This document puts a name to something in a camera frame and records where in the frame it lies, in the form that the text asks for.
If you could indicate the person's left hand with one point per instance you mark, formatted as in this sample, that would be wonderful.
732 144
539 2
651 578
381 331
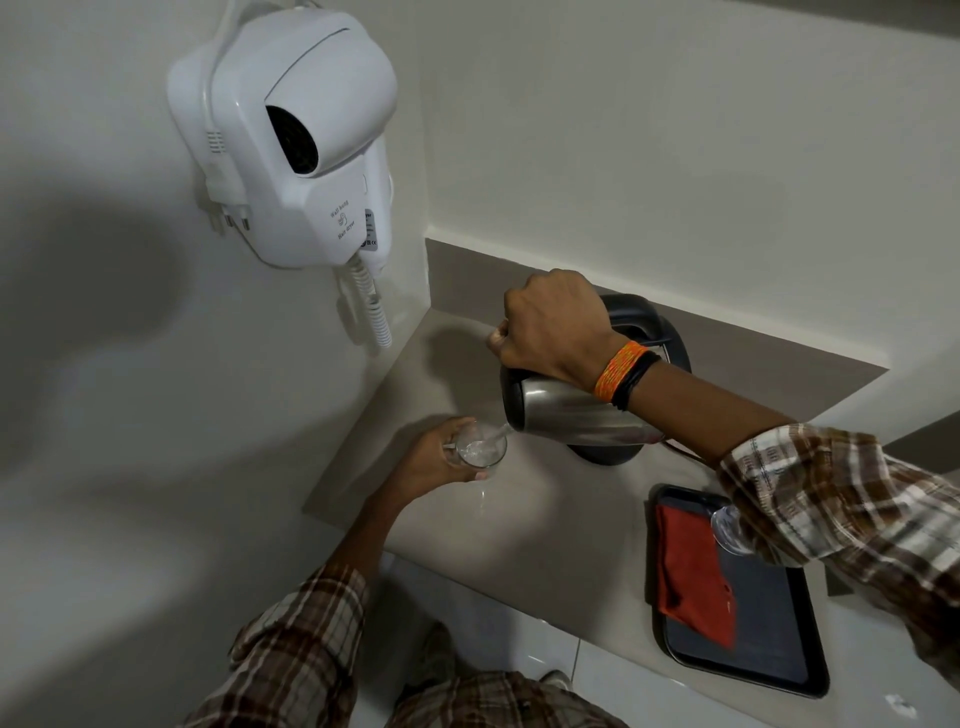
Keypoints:
420 469

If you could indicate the person's right hand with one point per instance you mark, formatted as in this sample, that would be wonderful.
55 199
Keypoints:
551 326

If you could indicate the person's right thumb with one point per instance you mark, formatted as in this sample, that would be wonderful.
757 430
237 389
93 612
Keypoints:
496 339

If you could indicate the person's left thumb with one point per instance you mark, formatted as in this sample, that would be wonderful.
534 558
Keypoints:
472 475

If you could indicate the clear drinking glass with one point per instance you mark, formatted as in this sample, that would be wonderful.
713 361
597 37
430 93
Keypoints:
478 448
729 529

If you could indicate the stainless steel electric kettle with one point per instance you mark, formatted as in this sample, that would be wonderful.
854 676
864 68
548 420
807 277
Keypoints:
592 390

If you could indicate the person's right forearm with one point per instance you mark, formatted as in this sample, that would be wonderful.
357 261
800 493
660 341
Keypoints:
810 495

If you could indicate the person's left forearm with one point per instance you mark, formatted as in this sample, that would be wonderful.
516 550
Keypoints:
315 615

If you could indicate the orange thread wristband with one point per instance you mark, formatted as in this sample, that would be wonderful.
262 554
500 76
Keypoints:
616 371

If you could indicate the black kettle base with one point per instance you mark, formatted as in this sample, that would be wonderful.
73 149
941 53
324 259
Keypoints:
604 454

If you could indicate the black thread wristband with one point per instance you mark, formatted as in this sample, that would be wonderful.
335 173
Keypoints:
636 379

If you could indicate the red folded cloth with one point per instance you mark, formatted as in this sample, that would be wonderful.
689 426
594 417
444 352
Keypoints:
694 574

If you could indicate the black serving tray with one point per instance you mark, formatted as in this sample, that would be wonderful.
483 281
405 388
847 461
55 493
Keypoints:
757 622

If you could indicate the white wall-mounted hair dryer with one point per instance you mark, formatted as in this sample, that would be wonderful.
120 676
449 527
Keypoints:
300 135

